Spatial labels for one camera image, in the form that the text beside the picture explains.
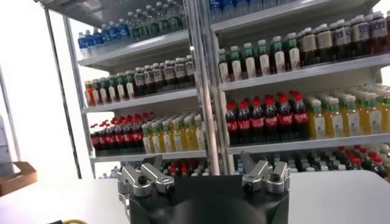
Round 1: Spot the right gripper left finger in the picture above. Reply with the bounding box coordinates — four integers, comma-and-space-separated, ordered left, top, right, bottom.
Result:
117, 154, 176, 198

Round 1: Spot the dark tea bottle green label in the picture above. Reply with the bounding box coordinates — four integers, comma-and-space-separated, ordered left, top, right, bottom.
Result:
285, 32, 302, 71
243, 42, 257, 79
116, 72, 127, 101
271, 35, 286, 74
230, 45, 243, 82
124, 70, 137, 100
91, 79, 103, 105
257, 39, 271, 77
108, 75, 119, 103
99, 77, 110, 104
218, 48, 230, 83

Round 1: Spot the open cardboard box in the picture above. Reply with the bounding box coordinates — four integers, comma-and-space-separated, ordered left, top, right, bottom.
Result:
0, 161, 38, 197

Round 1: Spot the dark tea bottle orange label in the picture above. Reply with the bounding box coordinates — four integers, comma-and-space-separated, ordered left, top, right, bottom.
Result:
84, 80, 96, 107

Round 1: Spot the blue water bottle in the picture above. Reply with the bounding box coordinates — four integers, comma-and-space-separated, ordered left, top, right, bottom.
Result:
93, 27, 104, 47
108, 21, 119, 42
236, 0, 249, 16
77, 32, 89, 58
221, 0, 235, 19
101, 24, 111, 44
118, 18, 130, 40
84, 29, 95, 50
210, 0, 222, 24

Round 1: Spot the dark drink bottle blue label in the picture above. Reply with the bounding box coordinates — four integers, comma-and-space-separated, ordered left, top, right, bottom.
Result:
369, 11, 388, 55
332, 19, 348, 61
350, 15, 370, 58

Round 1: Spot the clear green water bottle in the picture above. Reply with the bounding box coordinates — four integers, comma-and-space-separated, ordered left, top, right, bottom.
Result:
135, 8, 149, 37
145, 4, 159, 36
127, 11, 138, 39
166, 0, 180, 32
178, 0, 189, 30
155, 1, 168, 33

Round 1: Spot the black frame pole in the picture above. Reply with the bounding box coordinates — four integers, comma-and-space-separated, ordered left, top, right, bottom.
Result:
43, 5, 83, 180

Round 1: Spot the yellow juice bottle green label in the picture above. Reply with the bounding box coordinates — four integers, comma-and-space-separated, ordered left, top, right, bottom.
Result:
361, 93, 383, 135
141, 123, 153, 154
161, 120, 174, 153
182, 116, 196, 152
380, 91, 390, 134
324, 97, 344, 138
307, 100, 326, 140
171, 118, 185, 152
342, 96, 362, 137
151, 121, 163, 153
194, 114, 207, 150

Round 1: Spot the red drink bottle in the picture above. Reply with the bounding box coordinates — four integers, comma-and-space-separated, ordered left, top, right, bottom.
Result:
385, 10, 390, 52

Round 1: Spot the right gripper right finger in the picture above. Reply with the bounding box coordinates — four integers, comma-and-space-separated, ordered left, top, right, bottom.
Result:
240, 151, 292, 195

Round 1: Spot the dark drink bottle beige label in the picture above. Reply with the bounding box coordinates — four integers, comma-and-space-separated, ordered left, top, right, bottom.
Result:
300, 27, 318, 67
316, 23, 333, 64

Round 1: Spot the dark drink bottle white label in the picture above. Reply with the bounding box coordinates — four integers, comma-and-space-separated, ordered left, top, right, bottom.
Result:
163, 60, 177, 91
152, 63, 166, 92
174, 57, 188, 88
185, 55, 196, 88
143, 65, 156, 94
134, 67, 147, 97

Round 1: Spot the grey metal shelf unit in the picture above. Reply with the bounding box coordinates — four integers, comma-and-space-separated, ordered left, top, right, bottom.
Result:
36, 0, 221, 180
194, 0, 390, 183

